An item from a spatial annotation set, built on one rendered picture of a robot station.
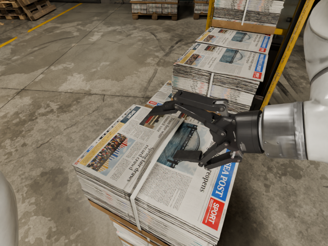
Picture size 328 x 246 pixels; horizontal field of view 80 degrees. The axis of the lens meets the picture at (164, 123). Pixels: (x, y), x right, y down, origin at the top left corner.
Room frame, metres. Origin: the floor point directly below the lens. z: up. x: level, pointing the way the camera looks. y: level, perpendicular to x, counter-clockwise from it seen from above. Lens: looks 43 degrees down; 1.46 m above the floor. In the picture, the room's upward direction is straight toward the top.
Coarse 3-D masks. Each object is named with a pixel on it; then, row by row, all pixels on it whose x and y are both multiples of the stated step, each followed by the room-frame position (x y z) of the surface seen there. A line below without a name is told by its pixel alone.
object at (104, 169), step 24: (120, 120) 0.45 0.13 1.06; (144, 120) 0.45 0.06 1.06; (168, 120) 0.45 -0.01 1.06; (96, 144) 0.35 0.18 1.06; (120, 144) 0.35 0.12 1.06; (144, 144) 0.35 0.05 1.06; (96, 168) 0.27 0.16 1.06; (120, 168) 0.27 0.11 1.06; (96, 192) 0.26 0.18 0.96; (120, 192) 0.22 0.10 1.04; (120, 216) 0.23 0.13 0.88
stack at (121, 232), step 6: (174, 114) 0.75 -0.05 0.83; (180, 114) 0.75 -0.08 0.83; (186, 120) 0.70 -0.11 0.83; (192, 120) 0.70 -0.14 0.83; (120, 222) 0.29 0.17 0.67; (120, 228) 0.30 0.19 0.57; (120, 234) 0.31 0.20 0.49; (126, 234) 0.30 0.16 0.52; (132, 234) 0.27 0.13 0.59; (126, 240) 0.29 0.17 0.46; (132, 240) 0.28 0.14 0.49; (138, 240) 0.26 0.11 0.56; (150, 240) 0.24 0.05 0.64
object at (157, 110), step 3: (159, 105) 0.34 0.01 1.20; (153, 108) 0.34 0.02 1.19; (156, 108) 0.33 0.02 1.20; (159, 108) 0.33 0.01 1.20; (162, 108) 0.32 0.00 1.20; (174, 108) 0.30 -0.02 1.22; (150, 111) 0.33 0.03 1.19; (153, 111) 0.32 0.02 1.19; (156, 111) 0.32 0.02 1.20; (159, 111) 0.31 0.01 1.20; (162, 111) 0.31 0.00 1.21; (165, 111) 0.31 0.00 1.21; (168, 111) 0.30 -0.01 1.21; (171, 111) 0.30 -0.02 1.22; (174, 111) 0.30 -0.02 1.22; (177, 111) 0.30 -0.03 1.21; (150, 114) 0.32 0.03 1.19; (153, 114) 0.32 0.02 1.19; (156, 114) 0.31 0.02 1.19; (159, 114) 0.31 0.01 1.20; (162, 114) 0.31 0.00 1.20; (165, 114) 0.31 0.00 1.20
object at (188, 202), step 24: (192, 144) 0.35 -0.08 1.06; (168, 168) 0.27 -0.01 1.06; (192, 168) 0.27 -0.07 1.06; (216, 168) 0.27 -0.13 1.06; (168, 192) 0.21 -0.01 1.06; (192, 192) 0.21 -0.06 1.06; (216, 192) 0.21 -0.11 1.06; (168, 216) 0.17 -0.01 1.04; (192, 216) 0.16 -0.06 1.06; (216, 216) 0.16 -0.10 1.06; (168, 240) 0.16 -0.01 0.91; (192, 240) 0.14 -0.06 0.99; (216, 240) 0.12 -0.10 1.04
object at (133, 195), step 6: (180, 120) 0.44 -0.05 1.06; (174, 132) 0.38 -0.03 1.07; (168, 138) 0.36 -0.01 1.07; (162, 150) 0.32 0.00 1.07; (156, 156) 0.30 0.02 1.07; (150, 168) 0.26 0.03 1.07; (144, 174) 0.25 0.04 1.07; (144, 180) 0.24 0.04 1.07; (138, 186) 0.22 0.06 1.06; (132, 198) 0.20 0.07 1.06
